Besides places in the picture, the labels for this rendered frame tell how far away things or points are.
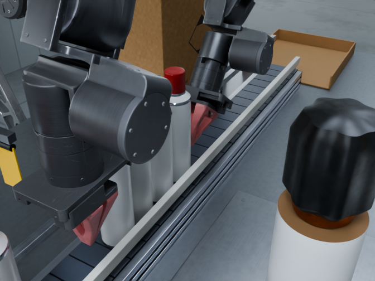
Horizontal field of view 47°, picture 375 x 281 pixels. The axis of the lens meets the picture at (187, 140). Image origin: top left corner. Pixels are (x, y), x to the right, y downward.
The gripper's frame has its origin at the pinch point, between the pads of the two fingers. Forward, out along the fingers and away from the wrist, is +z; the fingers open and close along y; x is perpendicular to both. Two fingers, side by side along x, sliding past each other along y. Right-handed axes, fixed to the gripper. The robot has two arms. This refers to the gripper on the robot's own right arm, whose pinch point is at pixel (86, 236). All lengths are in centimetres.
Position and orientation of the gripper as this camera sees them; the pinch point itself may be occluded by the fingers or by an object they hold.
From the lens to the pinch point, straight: 49.4
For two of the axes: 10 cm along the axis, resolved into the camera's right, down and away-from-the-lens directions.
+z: 0.0, 8.3, 5.5
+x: -8.6, -2.7, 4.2
